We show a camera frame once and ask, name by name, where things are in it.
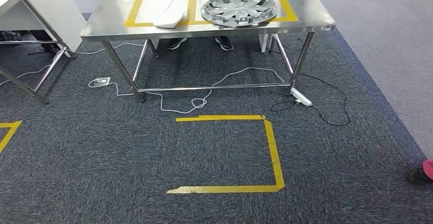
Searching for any yellow floor tape square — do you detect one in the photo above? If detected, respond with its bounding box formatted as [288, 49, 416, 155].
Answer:
[0, 120, 23, 156]

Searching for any large yellow bench tape outline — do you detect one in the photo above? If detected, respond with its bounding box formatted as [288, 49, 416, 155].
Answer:
[187, 0, 299, 26]

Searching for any person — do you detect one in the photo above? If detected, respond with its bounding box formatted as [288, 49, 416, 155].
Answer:
[165, 35, 235, 52]
[406, 159, 433, 186]

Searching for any white plastic cover panel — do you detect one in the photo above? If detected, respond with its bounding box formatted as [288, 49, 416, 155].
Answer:
[151, 0, 189, 29]

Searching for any grey plastic wheel cover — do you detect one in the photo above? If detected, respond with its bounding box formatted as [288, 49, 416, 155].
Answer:
[200, 0, 279, 28]

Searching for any white looped floor cable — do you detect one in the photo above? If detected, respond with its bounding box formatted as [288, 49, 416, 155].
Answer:
[88, 67, 286, 115]

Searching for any white power strip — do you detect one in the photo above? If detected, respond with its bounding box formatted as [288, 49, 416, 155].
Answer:
[290, 87, 313, 108]

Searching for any small yellow bench tape outline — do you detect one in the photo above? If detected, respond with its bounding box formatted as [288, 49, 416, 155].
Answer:
[125, 0, 191, 28]

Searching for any yellow floor tape outline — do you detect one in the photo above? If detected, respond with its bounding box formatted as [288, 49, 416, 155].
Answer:
[165, 114, 286, 195]

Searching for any stainless steel workbench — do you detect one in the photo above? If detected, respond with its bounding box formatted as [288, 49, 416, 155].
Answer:
[80, 0, 336, 104]

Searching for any white floor socket box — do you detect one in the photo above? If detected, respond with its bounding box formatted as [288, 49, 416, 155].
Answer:
[92, 77, 112, 88]

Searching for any black floor cable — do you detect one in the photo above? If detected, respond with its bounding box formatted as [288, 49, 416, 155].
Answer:
[270, 73, 351, 127]

